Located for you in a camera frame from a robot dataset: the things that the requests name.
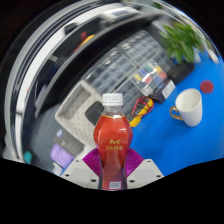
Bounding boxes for black rounded pouch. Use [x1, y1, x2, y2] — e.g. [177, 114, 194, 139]
[84, 101, 104, 126]

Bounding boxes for plain black box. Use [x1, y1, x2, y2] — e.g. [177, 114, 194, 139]
[171, 61, 196, 85]

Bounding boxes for black box with white label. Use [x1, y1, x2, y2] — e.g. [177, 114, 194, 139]
[156, 79, 177, 104]

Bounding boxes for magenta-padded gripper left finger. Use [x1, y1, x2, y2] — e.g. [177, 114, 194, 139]
[61, 147, 103, 190]

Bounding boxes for dark grey upright box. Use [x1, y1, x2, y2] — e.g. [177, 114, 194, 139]
[53, 128, 84, 158]

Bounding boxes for yellow multimeter with red leads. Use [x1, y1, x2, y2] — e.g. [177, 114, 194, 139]
[129, 96, 155, 128]

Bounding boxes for green plant in white pot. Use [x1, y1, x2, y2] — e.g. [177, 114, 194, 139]
[159, 22, 205, 65]

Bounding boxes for red drink bottle white cap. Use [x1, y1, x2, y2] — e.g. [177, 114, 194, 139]
[92, 92, 134, 192]

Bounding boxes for grey small-drawer cabinet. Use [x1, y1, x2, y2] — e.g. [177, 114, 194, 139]
[84, 49, 138, 91]
[116, 29, 161, 64]
[113, 78, 144, 116]

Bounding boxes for beige perforated board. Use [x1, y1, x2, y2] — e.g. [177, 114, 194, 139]
[54, 79, 104, 149]

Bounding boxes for flat round red coaster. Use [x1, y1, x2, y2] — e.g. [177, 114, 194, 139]
[199, 79, 215, 95]

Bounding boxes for white mug with gold handle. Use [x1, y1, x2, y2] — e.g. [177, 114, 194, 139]
[169, 87, 204, 128]

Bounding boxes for black overhead shelf unit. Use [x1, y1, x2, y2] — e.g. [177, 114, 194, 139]
[13, 0, 168, 161]

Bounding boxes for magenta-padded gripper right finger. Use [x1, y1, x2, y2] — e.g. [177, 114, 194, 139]
[123, 147, 165, 190]

